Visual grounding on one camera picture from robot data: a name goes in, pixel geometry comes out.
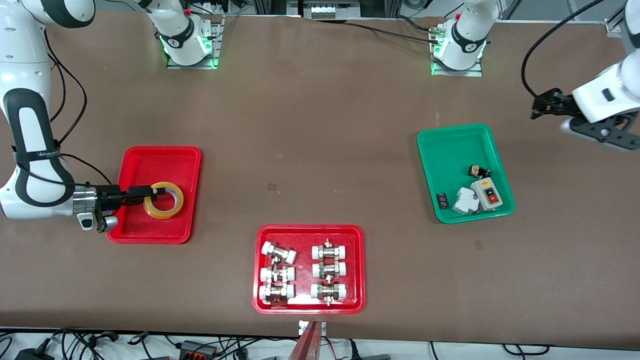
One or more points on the brass fitting with white caps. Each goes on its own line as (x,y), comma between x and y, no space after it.
(329,251)
(329,270)
(328,291)
(280,253)
(276,292)
(277,274)

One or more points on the red aluminium profile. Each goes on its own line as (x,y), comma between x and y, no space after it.
(307,345)

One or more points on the yellow tape roll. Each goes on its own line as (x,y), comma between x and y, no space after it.
(172,207)

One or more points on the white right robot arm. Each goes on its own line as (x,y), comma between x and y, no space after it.
(15,50)

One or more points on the black power adapter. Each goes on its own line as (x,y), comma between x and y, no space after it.
(32,354)

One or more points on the grey switch box red button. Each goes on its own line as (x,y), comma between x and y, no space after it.
(487,195)

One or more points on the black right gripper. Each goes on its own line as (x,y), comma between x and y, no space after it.
(110,195)

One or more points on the green plastic tray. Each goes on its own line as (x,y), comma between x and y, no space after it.
(450,165)

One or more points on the small black terminal block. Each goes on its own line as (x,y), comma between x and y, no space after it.
(442,200)

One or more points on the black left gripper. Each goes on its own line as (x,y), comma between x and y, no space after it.
(554,103)

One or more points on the small black brass connector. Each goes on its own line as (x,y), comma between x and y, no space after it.
(479,172)

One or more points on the white circuit breaker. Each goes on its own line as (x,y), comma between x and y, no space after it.
(465,200)

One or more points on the small silver bracket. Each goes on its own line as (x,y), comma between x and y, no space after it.
(302,327)

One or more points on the silver corner bracket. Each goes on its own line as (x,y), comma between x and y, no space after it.
(613,27)

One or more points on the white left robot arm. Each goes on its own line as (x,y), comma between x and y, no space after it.
(462,47)

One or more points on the aluminium arm base plate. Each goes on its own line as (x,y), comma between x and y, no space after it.
(216,55)
(457,73)

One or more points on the red plastic tray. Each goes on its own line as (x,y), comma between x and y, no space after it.
(304,235)
(160,165)

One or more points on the grey terminal block device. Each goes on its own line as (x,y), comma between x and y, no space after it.
(330,10)

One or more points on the grey orange connector box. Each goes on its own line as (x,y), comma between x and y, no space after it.
(197,349)

